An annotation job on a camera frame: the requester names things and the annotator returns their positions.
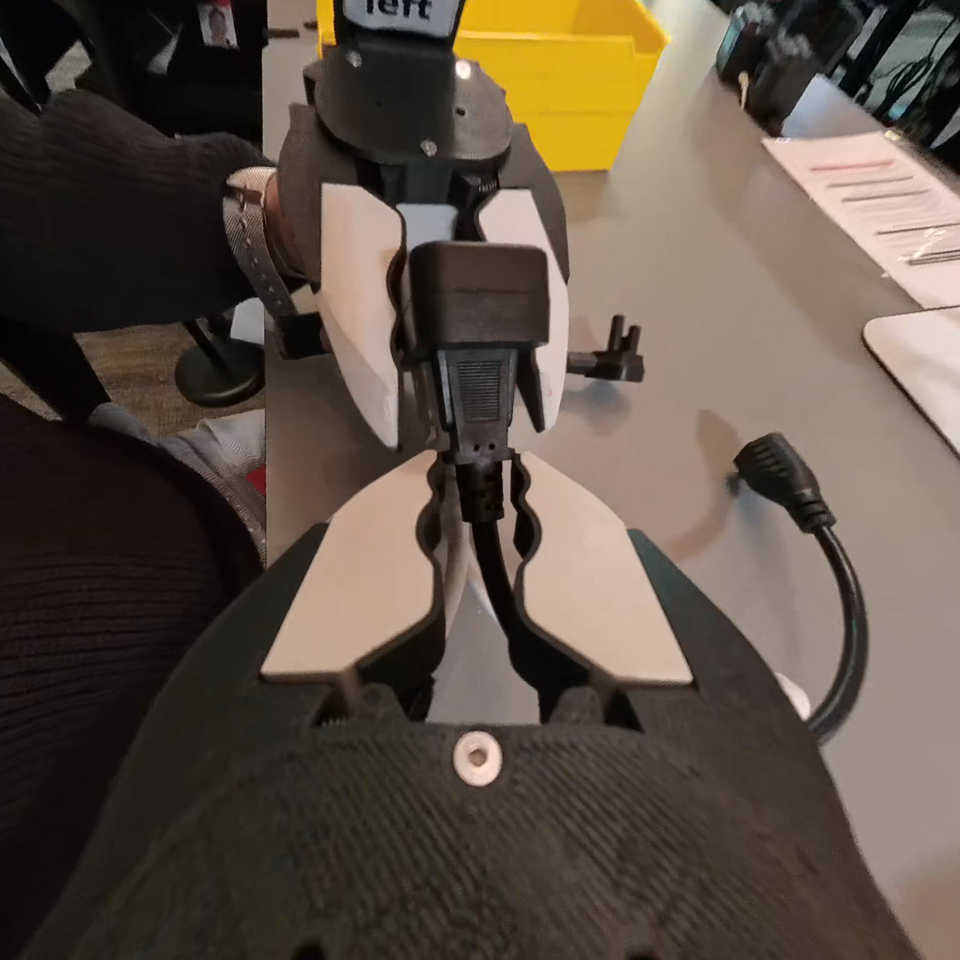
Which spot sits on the black socket block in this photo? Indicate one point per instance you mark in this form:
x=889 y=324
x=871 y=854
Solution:
x=480 y=292

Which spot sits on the person's grey clothing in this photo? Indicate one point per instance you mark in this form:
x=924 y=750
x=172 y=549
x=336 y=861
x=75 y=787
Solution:
x=187 y=465

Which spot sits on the grey desk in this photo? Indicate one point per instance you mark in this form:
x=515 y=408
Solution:
x=675 y=262

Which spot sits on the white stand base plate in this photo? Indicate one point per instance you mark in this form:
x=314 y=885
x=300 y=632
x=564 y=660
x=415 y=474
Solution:
x=922 y=367

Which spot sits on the printed paper sheet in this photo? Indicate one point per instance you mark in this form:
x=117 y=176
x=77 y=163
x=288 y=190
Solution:
x=862 y=195

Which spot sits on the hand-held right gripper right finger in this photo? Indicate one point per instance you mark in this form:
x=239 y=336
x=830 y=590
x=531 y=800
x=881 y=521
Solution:
x=592 y=585

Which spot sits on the yellow plastic bin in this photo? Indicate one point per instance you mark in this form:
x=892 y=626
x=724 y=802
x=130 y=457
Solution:
x=570 y=90

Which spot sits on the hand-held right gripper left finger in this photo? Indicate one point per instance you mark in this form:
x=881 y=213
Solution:
x=352 y=585

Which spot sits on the black three-prong plug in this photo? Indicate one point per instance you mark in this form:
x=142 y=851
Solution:
x=611 y=364

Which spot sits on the person's left forearm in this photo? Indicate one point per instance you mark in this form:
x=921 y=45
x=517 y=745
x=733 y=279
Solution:
x=112 y=217

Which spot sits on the person's left hand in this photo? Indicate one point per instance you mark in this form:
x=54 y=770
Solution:
x=283 y=232

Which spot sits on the grey wristwatch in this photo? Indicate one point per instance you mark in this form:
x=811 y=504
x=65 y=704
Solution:
x=247 y=225

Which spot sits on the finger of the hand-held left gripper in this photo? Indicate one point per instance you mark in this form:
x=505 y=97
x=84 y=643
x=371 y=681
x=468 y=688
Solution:
x=352 y=300
x=517 y=217

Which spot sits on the black device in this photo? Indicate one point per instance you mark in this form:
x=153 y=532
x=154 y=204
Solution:
x=772 y=60

